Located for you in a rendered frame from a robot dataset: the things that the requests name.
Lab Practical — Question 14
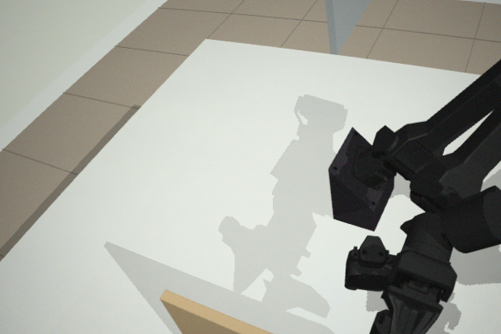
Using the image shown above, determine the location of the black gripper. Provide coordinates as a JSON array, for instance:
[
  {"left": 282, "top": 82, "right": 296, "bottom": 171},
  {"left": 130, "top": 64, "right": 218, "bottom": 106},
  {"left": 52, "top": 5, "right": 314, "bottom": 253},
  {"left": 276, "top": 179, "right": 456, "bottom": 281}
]
[{"left": 369, "top": 242, "right": 457, "bottom": 334}]

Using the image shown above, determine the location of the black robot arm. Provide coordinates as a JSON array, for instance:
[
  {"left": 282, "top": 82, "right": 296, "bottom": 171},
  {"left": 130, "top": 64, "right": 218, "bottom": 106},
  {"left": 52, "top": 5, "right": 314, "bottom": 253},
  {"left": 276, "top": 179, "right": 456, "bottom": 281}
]
[{"left": 345, "top": 60, "right": 501, "bottom": 299}]

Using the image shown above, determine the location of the brown rectangular board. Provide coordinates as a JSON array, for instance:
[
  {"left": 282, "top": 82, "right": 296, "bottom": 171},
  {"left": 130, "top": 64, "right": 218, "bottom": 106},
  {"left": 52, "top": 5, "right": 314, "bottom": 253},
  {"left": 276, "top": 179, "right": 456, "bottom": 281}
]
[{"left": 160, "top": 290, "right": 272, "bottom": 334}]

